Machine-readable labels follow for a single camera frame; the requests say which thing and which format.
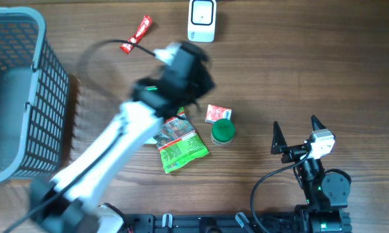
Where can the green clear snack bag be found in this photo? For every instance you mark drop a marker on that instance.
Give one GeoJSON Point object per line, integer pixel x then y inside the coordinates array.
{"type": "Point", "coordinates": [178, 143]}

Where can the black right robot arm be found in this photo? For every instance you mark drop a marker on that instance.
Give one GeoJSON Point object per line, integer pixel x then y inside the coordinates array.
{"type": "Point", "coordinates": [326, 191]}

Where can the green lid jar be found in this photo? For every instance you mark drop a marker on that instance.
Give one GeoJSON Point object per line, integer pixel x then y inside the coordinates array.
{"type": "Point", "coordinates": [223, 132]}

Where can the small red sauce sachet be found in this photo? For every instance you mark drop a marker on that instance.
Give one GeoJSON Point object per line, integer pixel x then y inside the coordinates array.
{"type": "Point", "coordinates": [215, 113]}

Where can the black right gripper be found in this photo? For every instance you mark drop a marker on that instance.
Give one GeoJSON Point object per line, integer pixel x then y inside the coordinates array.
{"type": "Point", "coordinates": [279, 144]}

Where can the red Nescafe coffee stick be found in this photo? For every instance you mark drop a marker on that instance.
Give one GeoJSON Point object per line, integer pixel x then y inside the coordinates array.
{"type": "Point", "coordinates": [137, 37]}

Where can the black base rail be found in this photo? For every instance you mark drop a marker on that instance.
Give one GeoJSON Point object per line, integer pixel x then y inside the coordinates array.
{"type": "Point", "coordinates": [273, 222]}

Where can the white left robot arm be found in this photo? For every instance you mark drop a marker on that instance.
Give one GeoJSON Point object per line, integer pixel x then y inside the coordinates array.
{"type": "Point", "coordinates": [70, 201]}

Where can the white barcode scanner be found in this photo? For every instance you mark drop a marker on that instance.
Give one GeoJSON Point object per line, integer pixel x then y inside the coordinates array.
{"type": "Point", "coordinates": [202, 20]}

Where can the grey plastic mesh basket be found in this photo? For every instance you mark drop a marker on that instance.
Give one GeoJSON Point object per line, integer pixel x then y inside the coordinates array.
{"type": "Point", "coordinates": [34, 93]}

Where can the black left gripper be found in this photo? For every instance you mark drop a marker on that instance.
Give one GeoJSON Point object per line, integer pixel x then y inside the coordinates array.
{"type": "Point", "coordinates": [206, 83]}

